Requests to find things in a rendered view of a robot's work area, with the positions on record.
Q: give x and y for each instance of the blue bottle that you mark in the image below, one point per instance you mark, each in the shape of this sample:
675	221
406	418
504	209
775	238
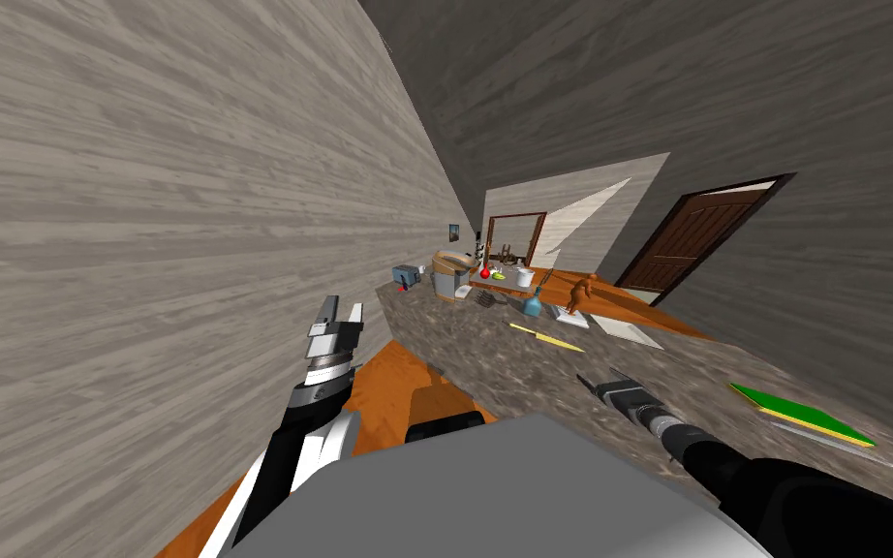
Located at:
532	304

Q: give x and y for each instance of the green book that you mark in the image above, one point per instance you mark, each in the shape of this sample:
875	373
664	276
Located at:
799	412

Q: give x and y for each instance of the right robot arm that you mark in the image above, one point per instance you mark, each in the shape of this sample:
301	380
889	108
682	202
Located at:
787	496

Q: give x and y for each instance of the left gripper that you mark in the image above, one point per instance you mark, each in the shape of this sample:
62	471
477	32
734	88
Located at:
334	339

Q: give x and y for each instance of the white pot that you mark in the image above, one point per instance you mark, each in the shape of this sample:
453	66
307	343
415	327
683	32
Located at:
525	277

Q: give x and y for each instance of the yellow knife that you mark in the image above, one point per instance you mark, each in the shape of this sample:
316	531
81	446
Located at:
546	337

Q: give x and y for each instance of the dark brown door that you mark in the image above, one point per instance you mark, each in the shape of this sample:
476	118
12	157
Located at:
687	240

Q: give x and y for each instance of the brown figurine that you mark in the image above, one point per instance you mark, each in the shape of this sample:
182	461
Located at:
580	294

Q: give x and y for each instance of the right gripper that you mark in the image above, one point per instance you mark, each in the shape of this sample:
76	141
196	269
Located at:
628	397

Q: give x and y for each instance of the small wall picture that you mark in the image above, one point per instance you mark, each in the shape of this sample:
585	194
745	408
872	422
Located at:
454	232

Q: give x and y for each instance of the dark fork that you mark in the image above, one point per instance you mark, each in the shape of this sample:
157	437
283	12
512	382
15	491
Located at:
487	298

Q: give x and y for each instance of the blue-grey toaster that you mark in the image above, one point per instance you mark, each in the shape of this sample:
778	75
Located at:
406	277

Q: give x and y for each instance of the brown framed mirror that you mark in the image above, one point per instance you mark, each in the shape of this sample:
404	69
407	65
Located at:
490	240

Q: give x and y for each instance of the white flat sheet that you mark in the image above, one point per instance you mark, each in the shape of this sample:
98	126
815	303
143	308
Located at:
626	331

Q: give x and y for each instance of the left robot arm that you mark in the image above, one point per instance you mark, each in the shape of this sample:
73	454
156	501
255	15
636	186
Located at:
291	442

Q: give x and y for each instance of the white book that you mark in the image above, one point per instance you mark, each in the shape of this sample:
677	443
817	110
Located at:
570	318

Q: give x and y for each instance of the tan and grey coffee machine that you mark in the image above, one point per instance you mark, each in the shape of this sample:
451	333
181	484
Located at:
449	277

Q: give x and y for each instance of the red apple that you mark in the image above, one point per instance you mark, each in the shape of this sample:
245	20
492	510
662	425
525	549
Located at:
484	272

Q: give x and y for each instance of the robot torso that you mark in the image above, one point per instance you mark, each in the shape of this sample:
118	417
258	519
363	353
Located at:
493	496

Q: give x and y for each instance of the silver knife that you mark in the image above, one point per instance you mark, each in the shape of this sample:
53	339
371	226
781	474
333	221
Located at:
865	459

